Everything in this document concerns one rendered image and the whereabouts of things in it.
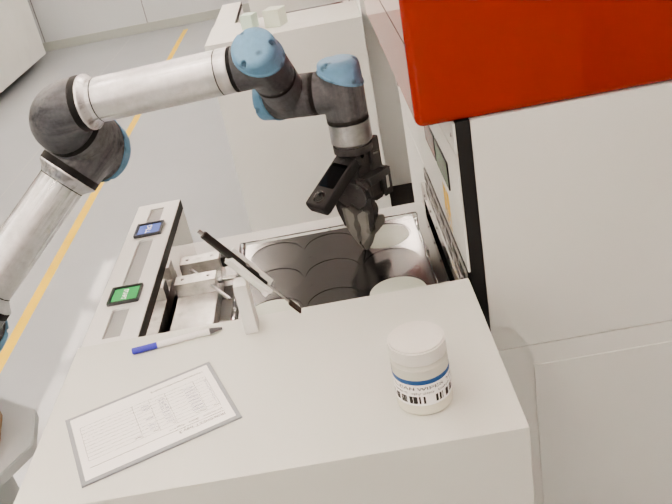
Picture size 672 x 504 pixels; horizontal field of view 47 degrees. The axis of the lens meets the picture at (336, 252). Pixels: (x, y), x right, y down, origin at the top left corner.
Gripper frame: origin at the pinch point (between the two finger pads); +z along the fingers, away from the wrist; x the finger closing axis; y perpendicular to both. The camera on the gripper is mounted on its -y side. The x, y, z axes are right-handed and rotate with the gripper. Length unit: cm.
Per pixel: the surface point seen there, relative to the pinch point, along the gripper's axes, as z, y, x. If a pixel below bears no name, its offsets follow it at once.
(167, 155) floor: 91, 173, 317
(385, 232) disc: 1.3, 7.7, 0.6
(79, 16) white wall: 61, 387, 733
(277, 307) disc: 1.3, -22.1, 2.0
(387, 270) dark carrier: 1.4, -3.9, -8.5
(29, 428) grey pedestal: 9, -61, 27
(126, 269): -4.7, -31.5, 31.2
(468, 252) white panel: -9.8, -9.1, -30.0
